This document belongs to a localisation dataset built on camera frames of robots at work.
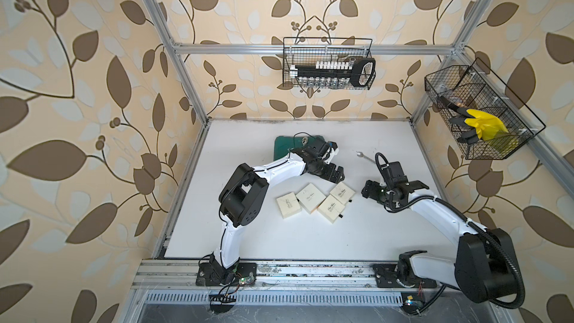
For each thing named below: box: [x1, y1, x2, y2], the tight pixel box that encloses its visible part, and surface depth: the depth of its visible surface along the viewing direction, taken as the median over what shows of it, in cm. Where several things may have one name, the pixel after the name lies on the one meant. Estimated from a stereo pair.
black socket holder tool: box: [289, 57, 376, 89], surface depth 86 cm
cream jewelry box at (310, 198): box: [295, 183, 327, 215], surface depth 91 cm
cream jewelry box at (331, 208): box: [316, 194, 346, 224], surface depth 88 cm
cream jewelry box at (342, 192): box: [329, 181, 356, 205], surface depth 93 cm
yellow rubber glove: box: [464, 108, 509, 142], surface depth 68 cm
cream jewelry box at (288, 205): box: [275, 192, 302, 220], surface depth 90 cm
